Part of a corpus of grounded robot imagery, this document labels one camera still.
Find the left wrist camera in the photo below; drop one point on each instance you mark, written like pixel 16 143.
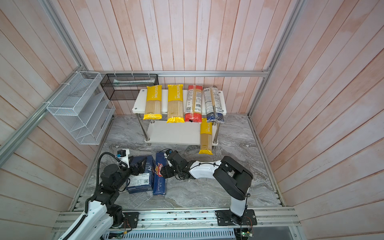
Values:
pixel 123 156

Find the white wire mesh rack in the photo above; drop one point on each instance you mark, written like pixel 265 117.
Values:
pixel 83 112

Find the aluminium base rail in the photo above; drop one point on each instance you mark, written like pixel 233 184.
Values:
pixel 191 224

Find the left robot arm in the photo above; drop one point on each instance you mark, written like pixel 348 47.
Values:
pixel 101 213

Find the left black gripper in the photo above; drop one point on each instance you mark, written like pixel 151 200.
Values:
pixel 141 169

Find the red spaghetti pack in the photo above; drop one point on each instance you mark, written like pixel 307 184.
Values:
pixel 194 104

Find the yellow Pastatime spaghetti pack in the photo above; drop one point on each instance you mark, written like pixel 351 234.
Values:
pixel 206 141
pixel 153 110

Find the dark blue pasta bag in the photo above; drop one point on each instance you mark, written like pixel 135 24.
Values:
pixel 143 182

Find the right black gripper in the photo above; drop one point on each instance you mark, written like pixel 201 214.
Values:
pixel 167 169

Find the white two-tier shelf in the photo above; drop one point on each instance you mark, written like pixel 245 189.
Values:
pixel 161 132

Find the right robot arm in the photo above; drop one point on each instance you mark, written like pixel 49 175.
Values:
pixel 231 175

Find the blue white-label spaghetti pack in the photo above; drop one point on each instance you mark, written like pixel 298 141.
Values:
pixel 214 110

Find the blue Barilla spaghetti box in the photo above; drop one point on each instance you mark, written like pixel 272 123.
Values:
pixel 161 162

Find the black mesh basket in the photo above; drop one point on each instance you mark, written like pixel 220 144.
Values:
pixel 126 87

